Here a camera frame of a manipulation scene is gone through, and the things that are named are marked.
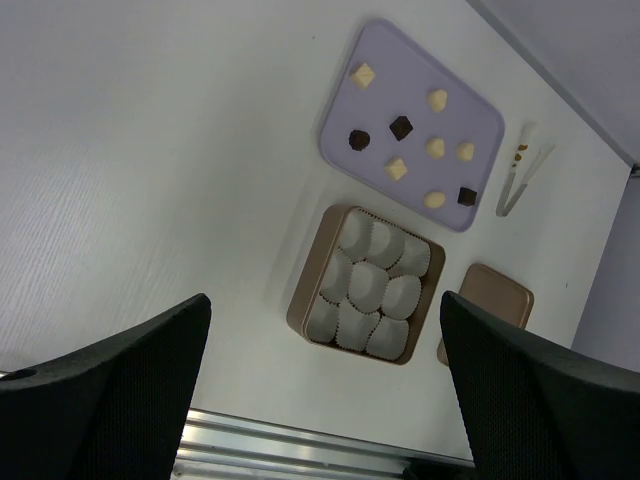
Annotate white paper cup six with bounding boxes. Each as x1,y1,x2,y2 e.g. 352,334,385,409
381,275,422,320

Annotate white paper cup three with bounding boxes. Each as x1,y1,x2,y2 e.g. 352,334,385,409
389,235,431,278

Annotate lilac plastic tray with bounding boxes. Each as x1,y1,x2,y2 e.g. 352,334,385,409
319,19,505,232

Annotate white shell chocolate top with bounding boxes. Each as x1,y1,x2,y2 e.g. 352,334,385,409
427,89,448,113

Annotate white square chocolate far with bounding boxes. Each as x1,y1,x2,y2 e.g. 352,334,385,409
350,63,376,90

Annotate gold square chocolate tin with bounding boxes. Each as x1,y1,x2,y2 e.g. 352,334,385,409
286,205,446,365

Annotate dark round fluted chocolate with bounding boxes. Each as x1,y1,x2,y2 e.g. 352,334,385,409
348,129,371,152

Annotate white paper cup nine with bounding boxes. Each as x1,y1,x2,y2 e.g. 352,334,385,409
365,316,409,361

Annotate white paper cup two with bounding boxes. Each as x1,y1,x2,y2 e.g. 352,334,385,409
365,221,405,269

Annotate white paper cup eight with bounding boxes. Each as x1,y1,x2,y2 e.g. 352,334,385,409
336,300,380,352

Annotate white shell chocolate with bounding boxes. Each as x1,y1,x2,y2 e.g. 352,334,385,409
424,191,446,209
456,141,475,162
426,137,446,159
427,89,448,113

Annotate aluminium front rail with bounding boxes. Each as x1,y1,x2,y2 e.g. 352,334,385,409
171,409,477,479

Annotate dark square chocolate centre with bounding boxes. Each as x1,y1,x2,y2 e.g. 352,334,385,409
389,115,414,142

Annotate white square chocolate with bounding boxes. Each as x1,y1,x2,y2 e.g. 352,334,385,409
350,63,376,90
384,156,408,182

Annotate white steel tongs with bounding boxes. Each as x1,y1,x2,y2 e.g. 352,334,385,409
495,121,556,218

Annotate gold tin lid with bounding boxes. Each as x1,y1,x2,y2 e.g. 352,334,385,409
436,262,535,367

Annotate white paper cup seven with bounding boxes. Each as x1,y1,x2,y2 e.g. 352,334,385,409
306,296,339,343

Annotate white paper cup one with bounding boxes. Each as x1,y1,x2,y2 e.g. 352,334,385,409
338,209,373,262

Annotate white paper cup four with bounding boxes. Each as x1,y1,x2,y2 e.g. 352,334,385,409
320,248,353,304

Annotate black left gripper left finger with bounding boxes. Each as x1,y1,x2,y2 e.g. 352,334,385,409
1,294,211,479

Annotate dark square chocolate corner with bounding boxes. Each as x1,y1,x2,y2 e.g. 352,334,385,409
457,187,478,207

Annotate white paper cup five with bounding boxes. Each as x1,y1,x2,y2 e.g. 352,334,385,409
348,261,389,313

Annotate white square chocolate near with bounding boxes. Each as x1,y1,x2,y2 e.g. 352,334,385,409
384,156,408,182

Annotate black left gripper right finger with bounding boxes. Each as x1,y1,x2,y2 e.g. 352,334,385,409
440,291,639,479

